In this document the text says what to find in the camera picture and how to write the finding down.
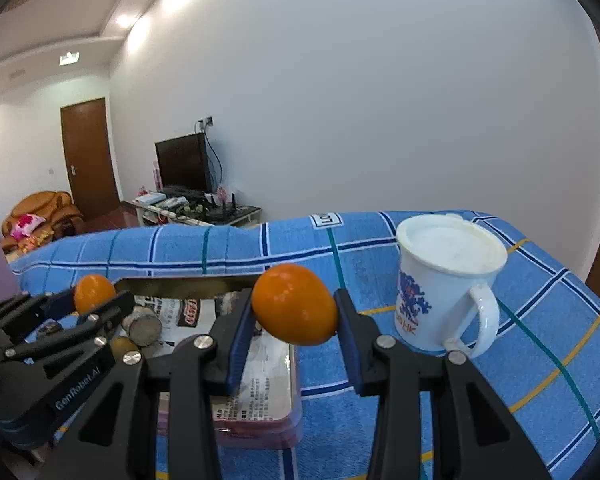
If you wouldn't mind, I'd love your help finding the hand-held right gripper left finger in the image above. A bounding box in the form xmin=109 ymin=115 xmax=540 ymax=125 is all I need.
xmin=42 ymin=304 xmax=262 ymax=480

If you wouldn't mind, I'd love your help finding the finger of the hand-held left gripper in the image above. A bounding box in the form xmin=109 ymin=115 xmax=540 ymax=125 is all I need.
xmin=2 ymin=290 xmax=136 ymax=362
xmin=0 ymin=290 xmax=81 ymax=341

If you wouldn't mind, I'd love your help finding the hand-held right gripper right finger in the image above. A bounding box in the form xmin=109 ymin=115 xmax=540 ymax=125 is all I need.
xmin=332 ymin=287 xmax=553 ymax=480

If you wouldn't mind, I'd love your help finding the small orange kumquat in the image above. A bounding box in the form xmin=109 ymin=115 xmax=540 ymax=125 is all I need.
xmin=73 ymin=274 xmax=117 ymax=316

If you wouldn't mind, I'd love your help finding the large oval kumquat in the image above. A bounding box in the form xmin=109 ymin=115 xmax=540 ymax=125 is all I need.
xmin=251 ymin=263 xmax=339 ymax=346

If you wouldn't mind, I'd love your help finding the pink tin box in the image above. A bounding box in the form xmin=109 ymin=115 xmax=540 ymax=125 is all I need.
xmin=112 ymin=275 xmax=305 ymax=450

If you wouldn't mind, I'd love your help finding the yellowish longan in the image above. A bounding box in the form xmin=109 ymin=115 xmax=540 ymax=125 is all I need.
xmin=109 ymin=336 xmax=138 ymax=361

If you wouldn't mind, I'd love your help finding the white paper packet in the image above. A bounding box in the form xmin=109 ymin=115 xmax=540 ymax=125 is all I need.
xmin=130 ymin=295 xmax=298 ymax=423

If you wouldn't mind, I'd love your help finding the pink floral pillow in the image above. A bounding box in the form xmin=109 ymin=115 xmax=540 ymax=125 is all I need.
xmin=11 ymin=213 xmax=46 ymax=241

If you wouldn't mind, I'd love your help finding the white mug with blue print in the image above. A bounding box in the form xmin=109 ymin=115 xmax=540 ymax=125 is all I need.
xmin=395 ymin=212 xmax=509 ymax=359

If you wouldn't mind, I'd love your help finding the brown leather sofa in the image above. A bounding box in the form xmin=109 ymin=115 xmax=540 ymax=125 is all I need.
xmin=0 ymin=190 xmax=86 ymax=256

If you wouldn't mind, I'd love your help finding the low television stand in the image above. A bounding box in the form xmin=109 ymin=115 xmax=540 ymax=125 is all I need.
xmin=132 ymin=192 xmax=262 ymax=228

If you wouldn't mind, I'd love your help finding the blue plaid blanket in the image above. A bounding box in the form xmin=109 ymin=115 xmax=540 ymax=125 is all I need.
xmin=7 ymin=210 xmax=600 ymax=480

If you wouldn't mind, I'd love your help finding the black router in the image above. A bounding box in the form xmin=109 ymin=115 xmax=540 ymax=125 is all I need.
xmin=212 ymin=192 xmax=241 ymax=216

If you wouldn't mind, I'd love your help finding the brown wooden door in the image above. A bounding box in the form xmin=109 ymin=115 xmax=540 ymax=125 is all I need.
xmin=60 ymin=97 xmax=121 ymax=221

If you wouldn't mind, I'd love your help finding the black television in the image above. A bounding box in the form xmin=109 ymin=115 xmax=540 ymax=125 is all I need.
xmin=154 ymin=132 xmax=214 ymax=193

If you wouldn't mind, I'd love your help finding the black power cable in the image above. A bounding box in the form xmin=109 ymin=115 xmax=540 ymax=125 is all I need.
xmin=205 ymin=127 xmax=226 ymax=193

